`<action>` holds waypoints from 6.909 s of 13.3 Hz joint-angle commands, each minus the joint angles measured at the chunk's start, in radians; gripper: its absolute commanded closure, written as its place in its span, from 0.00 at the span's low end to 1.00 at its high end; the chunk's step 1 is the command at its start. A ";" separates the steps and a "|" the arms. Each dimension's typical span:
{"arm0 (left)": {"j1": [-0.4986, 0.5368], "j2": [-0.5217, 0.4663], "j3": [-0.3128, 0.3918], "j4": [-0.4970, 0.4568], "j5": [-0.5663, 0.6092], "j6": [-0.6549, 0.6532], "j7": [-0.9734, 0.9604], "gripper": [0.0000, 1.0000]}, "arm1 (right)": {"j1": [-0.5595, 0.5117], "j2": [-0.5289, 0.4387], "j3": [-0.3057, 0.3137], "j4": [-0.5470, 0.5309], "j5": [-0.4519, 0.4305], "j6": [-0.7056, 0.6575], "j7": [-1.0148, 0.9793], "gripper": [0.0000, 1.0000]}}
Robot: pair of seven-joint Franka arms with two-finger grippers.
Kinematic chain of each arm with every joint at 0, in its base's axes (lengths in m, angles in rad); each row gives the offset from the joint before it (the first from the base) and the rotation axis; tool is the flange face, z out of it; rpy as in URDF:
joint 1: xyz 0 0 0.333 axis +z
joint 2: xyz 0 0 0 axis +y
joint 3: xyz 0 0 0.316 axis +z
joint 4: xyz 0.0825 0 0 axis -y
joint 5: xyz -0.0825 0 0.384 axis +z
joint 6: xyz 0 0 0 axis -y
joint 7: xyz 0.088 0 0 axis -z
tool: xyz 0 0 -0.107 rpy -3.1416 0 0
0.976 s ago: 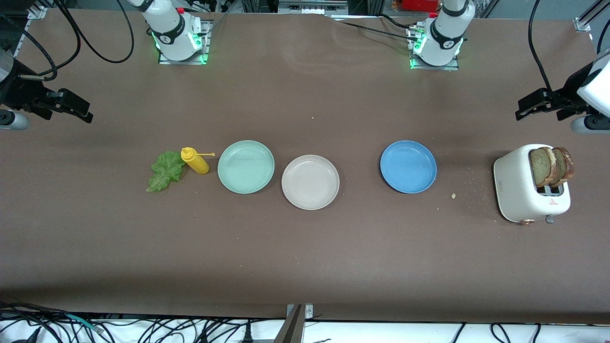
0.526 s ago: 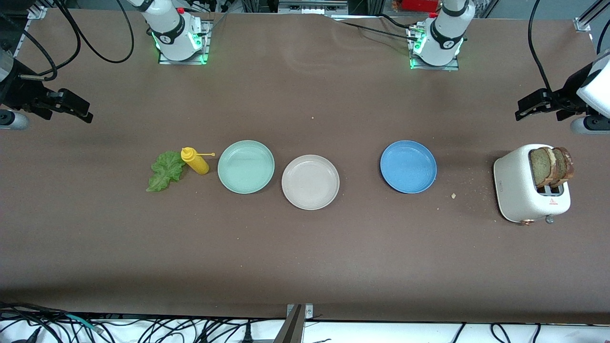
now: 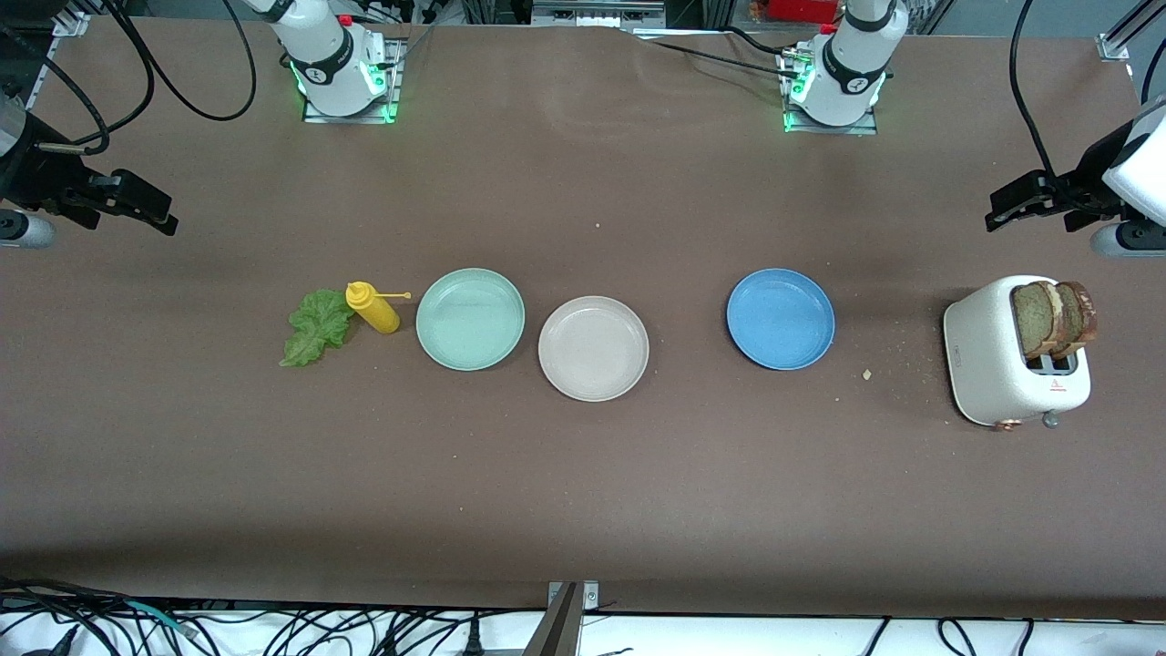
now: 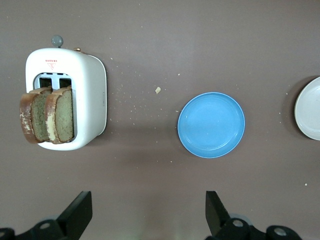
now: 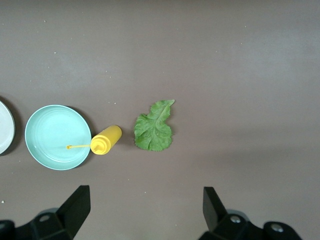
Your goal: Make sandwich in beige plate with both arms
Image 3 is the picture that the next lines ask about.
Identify mint green plate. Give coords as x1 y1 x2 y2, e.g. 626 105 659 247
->
415 267 527 372

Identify white two-slot toaster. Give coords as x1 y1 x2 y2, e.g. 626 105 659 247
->
943 275 1092 431

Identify silver metal box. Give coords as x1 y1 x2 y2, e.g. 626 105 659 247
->
531 0 668 28

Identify small metal bracket plate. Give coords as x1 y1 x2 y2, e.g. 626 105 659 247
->
547 580 601 613

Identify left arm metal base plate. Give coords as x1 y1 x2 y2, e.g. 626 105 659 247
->
782 50 880 137

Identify red box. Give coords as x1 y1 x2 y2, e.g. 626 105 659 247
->
765 0 841 25

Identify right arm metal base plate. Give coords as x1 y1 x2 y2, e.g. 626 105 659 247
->
301 36 402 125

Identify light crust bread slice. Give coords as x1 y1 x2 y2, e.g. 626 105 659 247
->
1010 282 1065 358

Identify beige plate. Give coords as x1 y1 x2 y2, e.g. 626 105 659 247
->
537 295 650 403

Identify yellow squeeze bottle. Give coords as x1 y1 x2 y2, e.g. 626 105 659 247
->
345 281 413 335

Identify aluminium frame corner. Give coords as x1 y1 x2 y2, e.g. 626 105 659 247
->
1098 0 1166 63
26 0 92 108

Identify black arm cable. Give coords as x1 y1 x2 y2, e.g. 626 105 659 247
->
0 0 258 156
1007 0 1062 180

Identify aluminium post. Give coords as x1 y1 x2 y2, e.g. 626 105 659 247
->
522 583 584 656

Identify dark crust bread slice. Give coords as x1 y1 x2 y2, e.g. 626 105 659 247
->
1055 281 1099 352

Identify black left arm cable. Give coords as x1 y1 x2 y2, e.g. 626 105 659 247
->
1007 0 1062 180

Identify blue plate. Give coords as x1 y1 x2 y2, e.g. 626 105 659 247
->
726 268 836 372

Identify green lettuce leaf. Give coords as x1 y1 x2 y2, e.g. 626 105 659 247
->
279 289 356 369

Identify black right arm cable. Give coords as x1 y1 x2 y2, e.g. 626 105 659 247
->
0 0 258 156

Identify black cable on table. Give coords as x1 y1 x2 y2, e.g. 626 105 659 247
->
629 27 807 78

